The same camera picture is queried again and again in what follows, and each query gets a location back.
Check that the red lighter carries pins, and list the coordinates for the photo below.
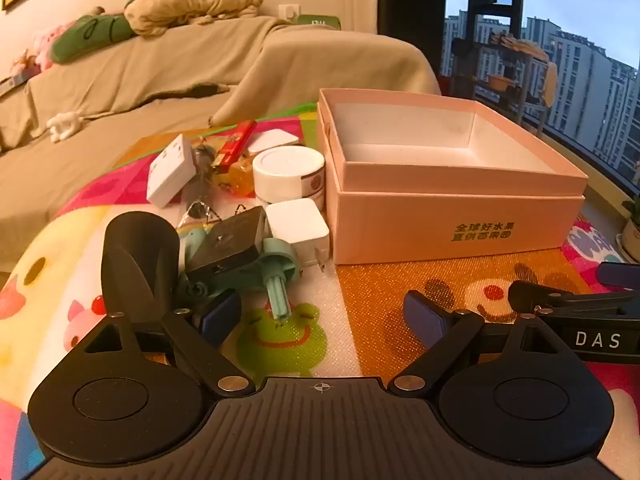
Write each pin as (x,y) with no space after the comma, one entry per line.
(235,145)

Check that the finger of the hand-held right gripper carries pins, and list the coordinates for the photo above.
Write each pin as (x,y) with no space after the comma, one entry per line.
(620,276)
(535,292)

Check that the small clear plastic bag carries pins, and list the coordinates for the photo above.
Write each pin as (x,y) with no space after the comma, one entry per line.
(197,212)

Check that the white rounded square case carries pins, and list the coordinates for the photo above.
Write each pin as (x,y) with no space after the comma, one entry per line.
(275,139)

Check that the beige crumpled pillow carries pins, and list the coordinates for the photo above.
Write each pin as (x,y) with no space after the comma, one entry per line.
(195,2)

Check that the small white plush toy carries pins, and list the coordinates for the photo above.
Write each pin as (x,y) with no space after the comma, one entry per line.
(64,126)

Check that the potted plant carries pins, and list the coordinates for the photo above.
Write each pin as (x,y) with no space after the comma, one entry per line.
(632,230)

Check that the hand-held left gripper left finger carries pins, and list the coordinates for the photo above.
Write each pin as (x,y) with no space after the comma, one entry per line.
(221,316)

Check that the teal plastic fitting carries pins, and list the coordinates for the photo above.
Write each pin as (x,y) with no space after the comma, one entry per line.
(277,280)

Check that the white charger plug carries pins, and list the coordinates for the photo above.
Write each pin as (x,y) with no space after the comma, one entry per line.
(297,225)

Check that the green box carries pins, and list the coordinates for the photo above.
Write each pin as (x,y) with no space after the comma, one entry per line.
(320,22)

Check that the green plush toy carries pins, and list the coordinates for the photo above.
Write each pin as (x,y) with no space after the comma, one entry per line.
(92,35)

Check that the black metal balcony rack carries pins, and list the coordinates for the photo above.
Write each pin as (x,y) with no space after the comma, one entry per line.
(492,25)

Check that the white wall outlet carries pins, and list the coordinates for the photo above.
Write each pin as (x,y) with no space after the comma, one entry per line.
(288,13)

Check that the colourful cartoon play mat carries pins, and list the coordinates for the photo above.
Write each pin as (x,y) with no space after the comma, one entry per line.
(380,300)

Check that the black square box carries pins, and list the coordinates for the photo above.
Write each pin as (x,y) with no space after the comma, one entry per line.
(227,242)

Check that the pink cardboard box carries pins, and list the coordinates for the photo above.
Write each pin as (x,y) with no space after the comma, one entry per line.
(430,210)

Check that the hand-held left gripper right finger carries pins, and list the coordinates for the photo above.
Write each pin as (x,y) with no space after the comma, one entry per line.
(424,314)

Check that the white wall socket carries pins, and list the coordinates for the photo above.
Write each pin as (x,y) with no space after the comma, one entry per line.
(170,172)

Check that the pink plush toy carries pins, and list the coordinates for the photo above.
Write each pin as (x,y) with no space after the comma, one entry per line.
(45,45)

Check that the apartment buildings outside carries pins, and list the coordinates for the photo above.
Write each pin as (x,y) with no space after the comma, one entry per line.
(580,85)

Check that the beige covered sofa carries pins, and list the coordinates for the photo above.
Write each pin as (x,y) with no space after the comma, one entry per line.
(150,75)

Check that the white round jar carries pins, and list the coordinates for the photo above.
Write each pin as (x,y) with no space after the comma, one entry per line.
(287,172)

